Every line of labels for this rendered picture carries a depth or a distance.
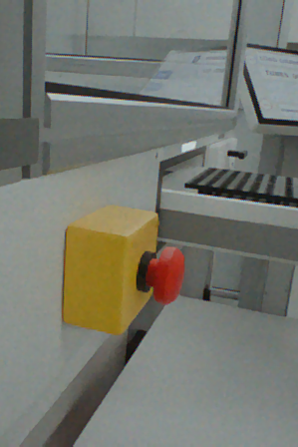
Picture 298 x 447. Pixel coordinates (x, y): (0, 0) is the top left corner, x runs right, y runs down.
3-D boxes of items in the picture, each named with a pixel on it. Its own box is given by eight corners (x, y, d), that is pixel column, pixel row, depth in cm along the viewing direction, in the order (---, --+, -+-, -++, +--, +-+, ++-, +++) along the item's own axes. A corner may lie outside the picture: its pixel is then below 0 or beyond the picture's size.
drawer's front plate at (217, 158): (231, 184, 107) (237, 138, 104) (211, 208, 80) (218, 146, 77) (223, 183, 107) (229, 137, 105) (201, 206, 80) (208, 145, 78)
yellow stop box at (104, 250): (159, 299, 36) (168, 212, 34) (130, 341, 29) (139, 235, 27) (101, 286, 37) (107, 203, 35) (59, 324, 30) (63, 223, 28)
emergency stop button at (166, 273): (184, 293, 33) (190, 242, 32) (171, 316, 29) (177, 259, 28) (147, 286, 34) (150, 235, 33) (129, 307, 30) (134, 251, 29)
